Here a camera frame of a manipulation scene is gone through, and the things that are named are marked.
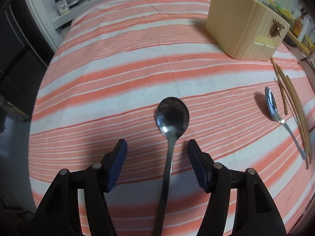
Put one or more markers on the dark steel spoon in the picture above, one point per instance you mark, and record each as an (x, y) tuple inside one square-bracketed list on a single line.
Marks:
[(172, 119)]

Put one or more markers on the yellow snack bag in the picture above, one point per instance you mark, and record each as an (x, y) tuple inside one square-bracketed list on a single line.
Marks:
[(284, 13)]

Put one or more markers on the black refrigerator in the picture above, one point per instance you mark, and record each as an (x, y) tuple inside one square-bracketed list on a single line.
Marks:
[(25, 56)]

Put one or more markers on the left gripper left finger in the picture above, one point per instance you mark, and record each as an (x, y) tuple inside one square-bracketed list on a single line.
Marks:
[(58, 211)]

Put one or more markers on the white spice jar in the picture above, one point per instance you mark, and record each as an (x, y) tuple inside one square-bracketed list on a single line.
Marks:
[(62, 7)]

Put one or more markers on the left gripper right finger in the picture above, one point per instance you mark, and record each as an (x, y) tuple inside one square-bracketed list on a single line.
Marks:
[(256, 212)]

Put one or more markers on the yellow seasoning box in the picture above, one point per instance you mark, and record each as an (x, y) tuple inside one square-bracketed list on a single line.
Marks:
[(308, 44)]

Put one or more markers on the shiny steel spoon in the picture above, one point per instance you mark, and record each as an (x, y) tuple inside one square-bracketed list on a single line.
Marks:
[(272, 107)]

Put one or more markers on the sauce bottle orange label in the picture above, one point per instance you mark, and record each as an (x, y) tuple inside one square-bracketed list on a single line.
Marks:
[(298, 25)]

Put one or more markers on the short wooden chopstick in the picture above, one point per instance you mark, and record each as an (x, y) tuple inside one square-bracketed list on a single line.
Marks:
[(280, 86)]

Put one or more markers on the cream plastic utensil holder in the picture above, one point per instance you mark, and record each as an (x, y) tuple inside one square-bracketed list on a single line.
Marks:
[(246, 29)]

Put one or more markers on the striped pink tablecloth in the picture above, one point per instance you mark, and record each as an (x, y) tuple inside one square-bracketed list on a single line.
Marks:
[(119, 60)]

